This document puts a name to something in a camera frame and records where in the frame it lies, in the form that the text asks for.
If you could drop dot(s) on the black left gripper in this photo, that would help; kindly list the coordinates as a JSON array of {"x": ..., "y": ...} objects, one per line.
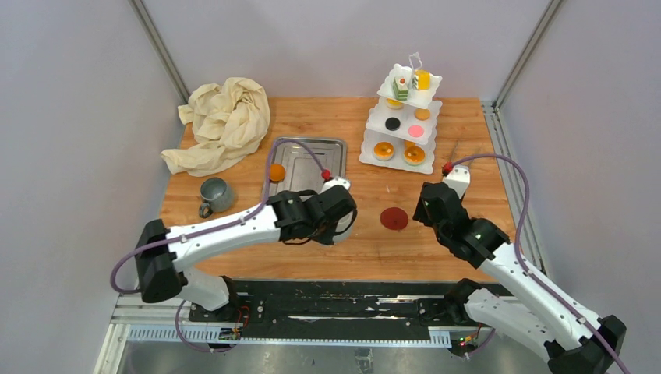
[{"x": 326, "y": 238}]

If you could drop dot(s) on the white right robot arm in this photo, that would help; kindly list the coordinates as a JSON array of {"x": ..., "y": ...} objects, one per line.
[{"x": 569, "y": 337}]

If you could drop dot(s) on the pink sandwich cookie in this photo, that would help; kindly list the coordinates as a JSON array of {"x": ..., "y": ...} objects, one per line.
[{"x": 416, "y": 131}]

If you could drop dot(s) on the orange topped tart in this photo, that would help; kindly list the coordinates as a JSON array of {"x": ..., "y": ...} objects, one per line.
[
  {"x": 414, "y": 155},
  {"x": 383, "y": 151}
]

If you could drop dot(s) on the black sandwich cookie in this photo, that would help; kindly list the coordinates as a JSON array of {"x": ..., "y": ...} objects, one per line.
[{"x": 392, "y": 124}]

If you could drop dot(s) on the stainless steel tray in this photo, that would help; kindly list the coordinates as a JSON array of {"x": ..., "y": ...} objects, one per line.
[{"x": 301, "y": 170}]

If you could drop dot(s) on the white ceramic mug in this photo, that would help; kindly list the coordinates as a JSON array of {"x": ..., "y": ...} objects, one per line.
[{"x": 344, "y": 228}]

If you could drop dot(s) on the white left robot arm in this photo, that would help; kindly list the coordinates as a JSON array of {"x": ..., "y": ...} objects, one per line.
[{"x": 167, "y": 257}]

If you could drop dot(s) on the yellow glazed donut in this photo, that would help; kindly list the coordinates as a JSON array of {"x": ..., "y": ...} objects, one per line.
[{"x": 393, "y": 104}]

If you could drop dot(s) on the grey metal cup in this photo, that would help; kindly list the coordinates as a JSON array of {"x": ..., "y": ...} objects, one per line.
[{"x": 216, "y": 196}]

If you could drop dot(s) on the yellow cake slice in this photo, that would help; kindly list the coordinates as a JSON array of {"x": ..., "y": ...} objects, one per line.
[{"x": 421, "y": 79}]

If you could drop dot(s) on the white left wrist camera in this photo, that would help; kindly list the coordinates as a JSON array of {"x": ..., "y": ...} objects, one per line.
[{"x": 336, "y": 181}]

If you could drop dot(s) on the red apple coaster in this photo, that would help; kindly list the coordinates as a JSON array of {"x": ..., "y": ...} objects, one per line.
[{"x": 394, "y": 218}]

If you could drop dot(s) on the white three-tier dessert stand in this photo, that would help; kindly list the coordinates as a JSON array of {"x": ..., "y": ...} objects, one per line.
[{"x": 401, "y": 128}]

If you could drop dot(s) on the white and metal tongs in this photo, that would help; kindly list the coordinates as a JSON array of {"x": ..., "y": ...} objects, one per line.
[{"x": 455, "y": 153}]

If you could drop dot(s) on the orange ball fruit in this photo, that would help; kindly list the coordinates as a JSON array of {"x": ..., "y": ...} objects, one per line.
[{"x": 276, "y": 173}]

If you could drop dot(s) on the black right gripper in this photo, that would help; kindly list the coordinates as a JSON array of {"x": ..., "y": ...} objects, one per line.
[{"x": 421, "y": 215}]

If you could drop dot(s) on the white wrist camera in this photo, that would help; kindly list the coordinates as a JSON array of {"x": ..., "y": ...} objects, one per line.
[
  {"x": 336, "y": 181},
  {"x": 458, "y": 179}
]

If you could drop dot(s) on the cream crumpled cloth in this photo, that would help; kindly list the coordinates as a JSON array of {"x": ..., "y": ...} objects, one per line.
[{"x": 228, "y": 121}]

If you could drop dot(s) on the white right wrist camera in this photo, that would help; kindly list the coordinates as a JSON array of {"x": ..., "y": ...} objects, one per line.
[{"x": 458, "y": 179}]

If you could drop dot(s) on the yellow round biscuit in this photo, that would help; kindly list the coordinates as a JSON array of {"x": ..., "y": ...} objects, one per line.
[{"x": 422, "y": 114}]

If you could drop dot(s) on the green layered cake slice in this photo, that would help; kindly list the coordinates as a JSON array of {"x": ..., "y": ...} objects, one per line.
[{"x": 400, "y": 88}]

